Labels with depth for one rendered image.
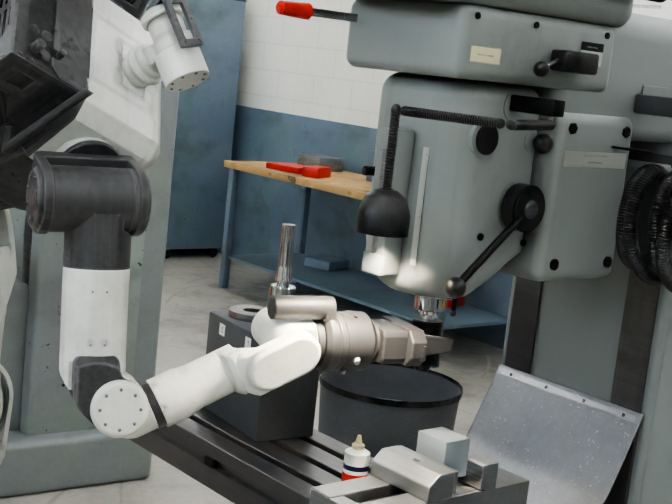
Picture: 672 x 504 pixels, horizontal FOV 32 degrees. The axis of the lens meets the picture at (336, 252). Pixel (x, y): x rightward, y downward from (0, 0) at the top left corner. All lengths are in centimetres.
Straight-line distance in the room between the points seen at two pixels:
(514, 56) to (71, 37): 61
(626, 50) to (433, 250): 45
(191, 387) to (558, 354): 74
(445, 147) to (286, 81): 732
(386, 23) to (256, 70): 758
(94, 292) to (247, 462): 54
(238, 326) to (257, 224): 704
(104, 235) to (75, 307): 10
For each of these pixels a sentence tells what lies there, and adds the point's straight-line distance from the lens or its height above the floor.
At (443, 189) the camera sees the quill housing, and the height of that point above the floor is 147.
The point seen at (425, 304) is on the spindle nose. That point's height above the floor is 129.
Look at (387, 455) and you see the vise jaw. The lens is 180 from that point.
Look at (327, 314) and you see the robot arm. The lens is 170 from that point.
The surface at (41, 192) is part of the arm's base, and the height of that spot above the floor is 143.
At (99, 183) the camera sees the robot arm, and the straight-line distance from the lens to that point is 160.
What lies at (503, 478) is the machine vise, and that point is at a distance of 189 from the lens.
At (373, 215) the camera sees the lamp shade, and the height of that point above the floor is 144.
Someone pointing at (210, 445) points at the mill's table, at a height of 96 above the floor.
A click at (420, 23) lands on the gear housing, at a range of 166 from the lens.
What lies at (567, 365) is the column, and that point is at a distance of 212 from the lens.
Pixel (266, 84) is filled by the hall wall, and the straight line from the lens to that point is 916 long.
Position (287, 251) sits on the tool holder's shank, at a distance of 211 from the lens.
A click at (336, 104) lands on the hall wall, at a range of 849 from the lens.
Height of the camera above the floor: 164
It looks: 9 degrees down
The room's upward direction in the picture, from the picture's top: 6 degrees clockwise
